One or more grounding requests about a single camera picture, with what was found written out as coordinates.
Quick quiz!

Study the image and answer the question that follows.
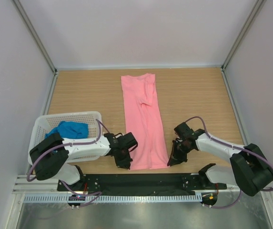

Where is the white perforated plastic basket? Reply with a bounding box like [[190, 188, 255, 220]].
[[29, 111, 109, 163]]

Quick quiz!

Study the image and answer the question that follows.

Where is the right aluminium frame post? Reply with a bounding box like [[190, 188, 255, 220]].
[[221, 0, 266, 72]]

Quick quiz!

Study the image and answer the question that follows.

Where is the blue t shirt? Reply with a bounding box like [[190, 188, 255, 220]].
[[45, 121, 89, 139]]

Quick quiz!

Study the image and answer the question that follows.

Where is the aluminium front rail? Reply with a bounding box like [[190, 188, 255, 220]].
[[12, 173, 273, 194]]

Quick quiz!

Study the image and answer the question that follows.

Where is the aluminium frame post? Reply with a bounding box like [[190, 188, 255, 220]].
[[221, 0, 266, 72], [11, 0, 57, 74]]

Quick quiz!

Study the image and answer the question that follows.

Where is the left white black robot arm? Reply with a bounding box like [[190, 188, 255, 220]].
[[29, 133, 138, 191]]

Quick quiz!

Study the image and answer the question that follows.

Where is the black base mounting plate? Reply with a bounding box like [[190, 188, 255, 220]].
[[71, 173, 227, 196]]

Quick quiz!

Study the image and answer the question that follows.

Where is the left aluminium frame post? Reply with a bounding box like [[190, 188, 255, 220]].
[[11, 0, 57, 74]]

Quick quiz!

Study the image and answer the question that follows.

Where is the white slotted cable duct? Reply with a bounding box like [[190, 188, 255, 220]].
[[23, 193, 202, 204]]

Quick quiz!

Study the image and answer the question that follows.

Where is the pink t shirt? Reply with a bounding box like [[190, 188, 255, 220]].
[[121, 73, 169, 170]]

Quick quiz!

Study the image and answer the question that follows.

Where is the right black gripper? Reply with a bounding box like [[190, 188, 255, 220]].
[[168, 139, 193, 167]]

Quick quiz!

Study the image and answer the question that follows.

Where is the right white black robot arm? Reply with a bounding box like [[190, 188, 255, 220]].
[[168, 122, 273, 197]]

